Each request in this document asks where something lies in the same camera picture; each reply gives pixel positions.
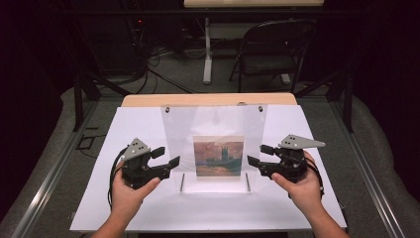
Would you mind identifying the light wooden table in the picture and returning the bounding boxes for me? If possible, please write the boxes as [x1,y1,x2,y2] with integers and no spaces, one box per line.
[121,92,298,108]

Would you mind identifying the white board sheet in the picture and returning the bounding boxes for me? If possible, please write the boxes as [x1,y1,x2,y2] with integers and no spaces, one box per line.
[69,104,348,232]

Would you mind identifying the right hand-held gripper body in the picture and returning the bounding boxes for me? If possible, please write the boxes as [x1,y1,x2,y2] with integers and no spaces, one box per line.
[259,133,327,183]

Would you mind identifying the black folding chair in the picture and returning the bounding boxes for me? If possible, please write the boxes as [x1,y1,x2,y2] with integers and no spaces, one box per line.
[229,19,317,94]

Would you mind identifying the person's left hand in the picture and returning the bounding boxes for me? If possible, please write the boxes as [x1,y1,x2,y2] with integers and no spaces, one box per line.
[110,165,162,216]

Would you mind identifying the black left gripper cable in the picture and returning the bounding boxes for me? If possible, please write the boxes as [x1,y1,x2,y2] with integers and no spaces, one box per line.
[107,155,126,212]

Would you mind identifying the clear acrylic photo frame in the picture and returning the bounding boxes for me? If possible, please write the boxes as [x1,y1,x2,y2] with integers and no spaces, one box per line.
[160,103,268,194]

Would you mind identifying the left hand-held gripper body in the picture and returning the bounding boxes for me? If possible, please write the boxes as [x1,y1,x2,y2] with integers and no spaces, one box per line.
[120,138,173,190]

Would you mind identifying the painted landscape picture card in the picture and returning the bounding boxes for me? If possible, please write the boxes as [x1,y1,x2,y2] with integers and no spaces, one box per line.
[192,135,246,181]

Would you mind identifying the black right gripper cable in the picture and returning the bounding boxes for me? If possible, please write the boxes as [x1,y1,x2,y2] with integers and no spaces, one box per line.
[305,155,327,200]

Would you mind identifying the black floor cables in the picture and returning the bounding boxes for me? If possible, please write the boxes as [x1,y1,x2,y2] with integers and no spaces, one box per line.
[131,45,200,95]

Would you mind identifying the aluminium floor rail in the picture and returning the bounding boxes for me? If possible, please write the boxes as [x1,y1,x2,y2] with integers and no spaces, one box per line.
[329,98,406,238]
[11,98,101,238]

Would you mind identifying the white desk leg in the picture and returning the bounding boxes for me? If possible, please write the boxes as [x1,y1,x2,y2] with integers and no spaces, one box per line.
[202,17,214,85]

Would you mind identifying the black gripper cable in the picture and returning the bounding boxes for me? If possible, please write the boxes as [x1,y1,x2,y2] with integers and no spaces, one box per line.
[107,155,126,212]
[305,155,327,200]

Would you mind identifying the black metal stand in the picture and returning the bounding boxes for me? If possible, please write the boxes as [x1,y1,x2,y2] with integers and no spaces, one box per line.
[294,69,355,134]
[72,72,132,132]

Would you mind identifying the person's right hand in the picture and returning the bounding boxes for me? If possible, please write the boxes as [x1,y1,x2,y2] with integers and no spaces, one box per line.
[270,150,326,216]

